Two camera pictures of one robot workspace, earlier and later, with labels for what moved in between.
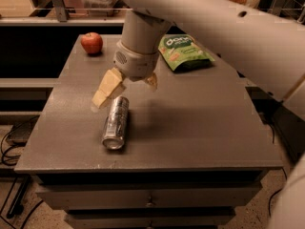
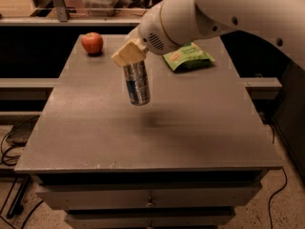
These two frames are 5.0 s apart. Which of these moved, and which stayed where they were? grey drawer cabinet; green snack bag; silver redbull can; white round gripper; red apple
Moved: silver redbull can; white round gripper
Stayed: grey drawer cabinet; red apple; green snack bag
